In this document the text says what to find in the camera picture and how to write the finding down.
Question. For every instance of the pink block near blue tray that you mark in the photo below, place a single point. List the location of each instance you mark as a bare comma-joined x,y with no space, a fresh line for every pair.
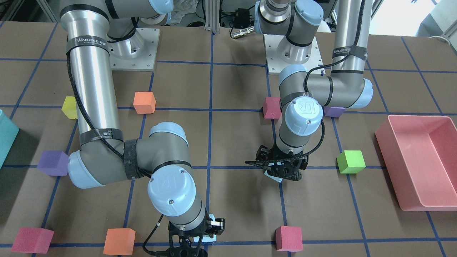
32,240

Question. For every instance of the light blue foam block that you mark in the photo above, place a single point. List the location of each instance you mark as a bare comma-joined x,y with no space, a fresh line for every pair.
214,227
277,179

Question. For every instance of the purple block near pink tray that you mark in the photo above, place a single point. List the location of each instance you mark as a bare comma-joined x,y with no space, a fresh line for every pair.
333,111

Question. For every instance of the pink plastic tray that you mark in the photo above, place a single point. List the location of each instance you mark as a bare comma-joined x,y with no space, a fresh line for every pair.
421,160

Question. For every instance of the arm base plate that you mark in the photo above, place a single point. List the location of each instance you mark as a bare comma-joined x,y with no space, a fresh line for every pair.
137,53
280,53

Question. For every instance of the purple block near blue tray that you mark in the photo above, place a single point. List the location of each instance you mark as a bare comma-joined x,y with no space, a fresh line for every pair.
53,163

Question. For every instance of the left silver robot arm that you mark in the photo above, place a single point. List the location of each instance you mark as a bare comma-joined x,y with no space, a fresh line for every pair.
303,93

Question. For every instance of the pink block near left arm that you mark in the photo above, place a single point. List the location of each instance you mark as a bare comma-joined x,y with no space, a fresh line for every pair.
271,108

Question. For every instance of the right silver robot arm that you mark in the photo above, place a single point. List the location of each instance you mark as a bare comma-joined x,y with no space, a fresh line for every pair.
105,157

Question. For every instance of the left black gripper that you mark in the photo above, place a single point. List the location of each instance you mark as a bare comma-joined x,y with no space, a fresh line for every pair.
263,152

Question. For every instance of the cyan plastic tray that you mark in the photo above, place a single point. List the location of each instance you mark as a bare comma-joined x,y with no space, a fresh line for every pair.
8,133

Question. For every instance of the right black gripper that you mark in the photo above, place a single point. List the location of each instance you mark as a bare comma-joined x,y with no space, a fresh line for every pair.
218,224

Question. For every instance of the green foam block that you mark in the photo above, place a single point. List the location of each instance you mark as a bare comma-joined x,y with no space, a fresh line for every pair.
351,162

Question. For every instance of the yellow foam block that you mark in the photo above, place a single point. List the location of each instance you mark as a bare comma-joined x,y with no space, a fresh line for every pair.
69,107

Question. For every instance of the orange block near arms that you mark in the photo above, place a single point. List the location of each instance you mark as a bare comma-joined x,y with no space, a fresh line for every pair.
144,102

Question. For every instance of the pink block far side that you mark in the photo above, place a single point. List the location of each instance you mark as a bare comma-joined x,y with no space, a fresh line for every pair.
289,239

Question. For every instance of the orange block far side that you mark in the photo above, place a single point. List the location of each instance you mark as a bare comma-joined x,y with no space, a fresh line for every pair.
119,241

